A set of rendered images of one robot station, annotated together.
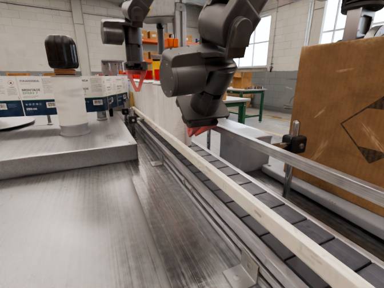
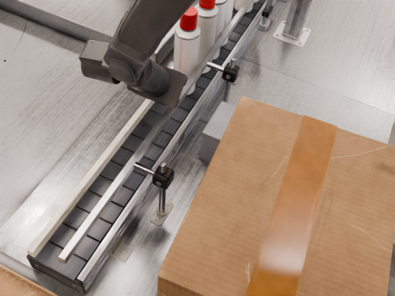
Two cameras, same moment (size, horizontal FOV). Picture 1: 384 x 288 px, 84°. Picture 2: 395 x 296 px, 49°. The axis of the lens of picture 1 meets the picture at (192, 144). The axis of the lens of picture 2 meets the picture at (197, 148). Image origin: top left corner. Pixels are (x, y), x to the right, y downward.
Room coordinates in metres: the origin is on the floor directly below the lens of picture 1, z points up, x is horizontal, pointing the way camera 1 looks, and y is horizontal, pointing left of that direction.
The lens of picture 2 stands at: (0.08, -0.49, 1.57)
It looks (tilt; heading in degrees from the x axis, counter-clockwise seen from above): 52 degrees down; 44
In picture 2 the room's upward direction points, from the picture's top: 7 degrees clockwise
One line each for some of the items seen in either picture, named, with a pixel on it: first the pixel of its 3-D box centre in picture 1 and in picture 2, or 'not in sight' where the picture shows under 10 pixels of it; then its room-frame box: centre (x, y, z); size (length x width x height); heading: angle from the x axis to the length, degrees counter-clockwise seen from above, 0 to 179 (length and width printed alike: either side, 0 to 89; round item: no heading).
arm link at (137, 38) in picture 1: (131, 36); not in sight; (0.79, 0.20, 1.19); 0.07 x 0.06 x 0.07; 121
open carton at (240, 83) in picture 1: (240, 80); not in sight; (5.15, -1.13, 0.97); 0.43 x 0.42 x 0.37; 118
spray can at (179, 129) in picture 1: (182, 108); (186, 53); (0.56, 0.03, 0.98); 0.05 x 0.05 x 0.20
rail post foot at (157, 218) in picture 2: not in sight; (161, 211); (0.34, -0.17, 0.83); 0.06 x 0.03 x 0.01; 22
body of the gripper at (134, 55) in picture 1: (134, 56); not in sight; (0.79, 0.20, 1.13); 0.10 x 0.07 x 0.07; 24
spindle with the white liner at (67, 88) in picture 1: (67, 87); not in sight; (0.69, 0.39, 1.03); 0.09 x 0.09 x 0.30
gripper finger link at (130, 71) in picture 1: (135, 78); not in sight; (0.80, 0.20, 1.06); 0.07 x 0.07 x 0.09; 24
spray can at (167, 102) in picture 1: (172, 104); (203, 32); (0.63, 0.06, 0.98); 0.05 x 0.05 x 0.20
